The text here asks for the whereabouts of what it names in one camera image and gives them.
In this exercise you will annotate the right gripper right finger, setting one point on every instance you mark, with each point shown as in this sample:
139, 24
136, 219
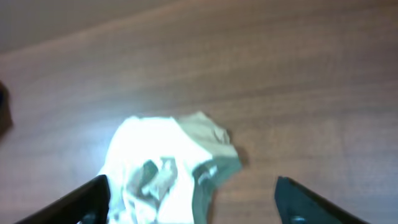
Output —
297, 204

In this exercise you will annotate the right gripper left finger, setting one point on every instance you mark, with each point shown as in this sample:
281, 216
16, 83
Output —
86, 204

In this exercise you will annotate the white tan green shirt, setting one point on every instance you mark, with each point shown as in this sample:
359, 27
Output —
166, 169

